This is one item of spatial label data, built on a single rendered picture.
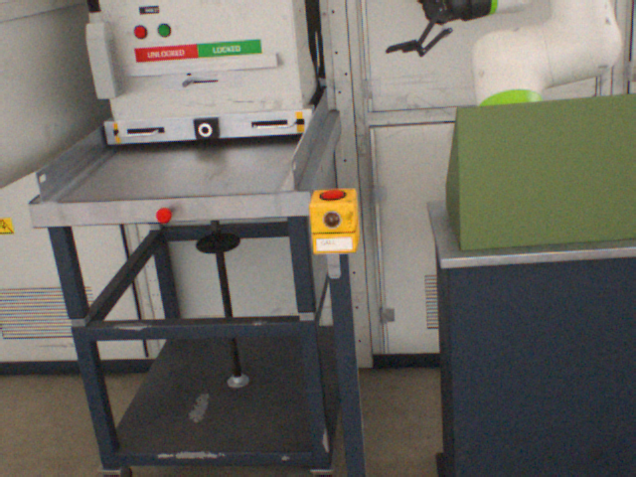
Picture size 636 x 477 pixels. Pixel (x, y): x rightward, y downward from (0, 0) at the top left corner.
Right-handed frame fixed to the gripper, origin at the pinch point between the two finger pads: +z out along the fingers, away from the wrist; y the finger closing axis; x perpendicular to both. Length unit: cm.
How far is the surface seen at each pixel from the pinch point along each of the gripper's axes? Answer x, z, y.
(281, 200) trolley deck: 7, 37, -34
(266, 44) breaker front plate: -14.8, 24.0, 6.5
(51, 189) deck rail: -13, 82, -15
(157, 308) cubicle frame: -96, 65, -42
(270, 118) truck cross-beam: -23.0, 27.0, -9.5
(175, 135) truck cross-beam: -33, 50, -5
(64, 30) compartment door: -42, 68, 33
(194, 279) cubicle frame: -87, 52, -37
